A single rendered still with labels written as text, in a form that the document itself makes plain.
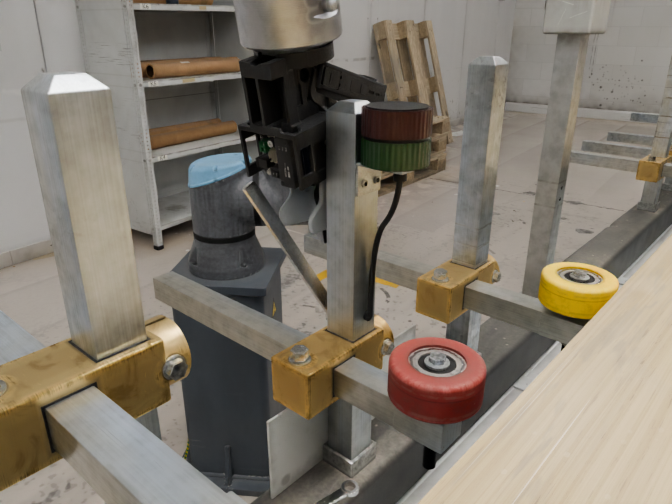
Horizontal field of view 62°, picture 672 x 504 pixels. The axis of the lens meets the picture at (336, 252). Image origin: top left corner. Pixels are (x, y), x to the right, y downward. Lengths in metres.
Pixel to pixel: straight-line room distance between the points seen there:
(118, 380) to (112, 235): 0.09
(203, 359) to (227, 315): 0.81
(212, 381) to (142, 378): 1.09
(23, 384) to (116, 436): 0.07
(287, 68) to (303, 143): 0.06
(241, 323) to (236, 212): 0.71
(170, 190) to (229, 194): 2.50
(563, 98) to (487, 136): 0.26
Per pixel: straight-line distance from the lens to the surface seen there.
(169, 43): 3.73
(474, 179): 0.73
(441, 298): 0.71
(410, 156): 0.46
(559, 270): 0.69
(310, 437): 0.65
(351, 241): 0.52
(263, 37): 0.49
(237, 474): 1.66
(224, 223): 1.33
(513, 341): 0.94
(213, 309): 0.67
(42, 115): 0.35
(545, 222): 0.99
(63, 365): 0.39
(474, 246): 0.75
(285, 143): 0.50
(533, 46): 8.53
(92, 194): 0.35
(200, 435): 1.61
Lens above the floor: 1.17
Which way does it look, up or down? 22 degrees down
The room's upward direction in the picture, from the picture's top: straight up
